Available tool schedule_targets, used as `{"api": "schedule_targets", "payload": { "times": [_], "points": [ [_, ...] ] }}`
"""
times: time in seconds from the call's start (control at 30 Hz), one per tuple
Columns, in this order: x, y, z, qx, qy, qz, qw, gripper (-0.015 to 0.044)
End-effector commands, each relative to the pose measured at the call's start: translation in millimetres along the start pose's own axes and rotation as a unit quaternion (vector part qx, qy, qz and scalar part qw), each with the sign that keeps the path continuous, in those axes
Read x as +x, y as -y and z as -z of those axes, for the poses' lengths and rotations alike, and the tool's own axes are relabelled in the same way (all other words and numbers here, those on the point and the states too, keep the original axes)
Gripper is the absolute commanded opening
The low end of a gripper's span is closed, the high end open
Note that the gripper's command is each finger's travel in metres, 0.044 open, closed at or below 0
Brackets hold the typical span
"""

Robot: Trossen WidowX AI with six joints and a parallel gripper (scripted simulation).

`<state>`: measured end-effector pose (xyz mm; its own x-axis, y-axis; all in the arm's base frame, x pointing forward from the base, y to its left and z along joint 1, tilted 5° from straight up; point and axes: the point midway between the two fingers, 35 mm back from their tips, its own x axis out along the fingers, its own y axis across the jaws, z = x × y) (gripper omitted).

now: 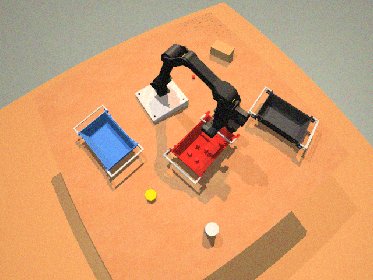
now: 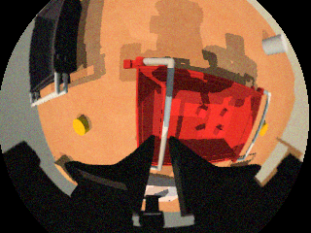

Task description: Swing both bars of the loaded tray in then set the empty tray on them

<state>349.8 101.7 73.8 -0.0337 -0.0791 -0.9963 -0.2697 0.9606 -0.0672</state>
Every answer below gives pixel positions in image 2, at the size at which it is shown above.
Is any red plastic tray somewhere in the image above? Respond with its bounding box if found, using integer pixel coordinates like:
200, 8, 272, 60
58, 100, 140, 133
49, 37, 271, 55
123, 57, 264, 167

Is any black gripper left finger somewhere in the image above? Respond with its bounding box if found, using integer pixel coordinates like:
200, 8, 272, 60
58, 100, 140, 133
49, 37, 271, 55
63, 135, 156, 217

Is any yellow short cylinder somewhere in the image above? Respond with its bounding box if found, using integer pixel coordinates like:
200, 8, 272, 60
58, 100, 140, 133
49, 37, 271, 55
73, 117, 89, 136
259, 123, 267, 136

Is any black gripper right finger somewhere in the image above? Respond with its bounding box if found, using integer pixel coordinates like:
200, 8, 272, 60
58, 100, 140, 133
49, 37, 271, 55
168, 136, 261, 217

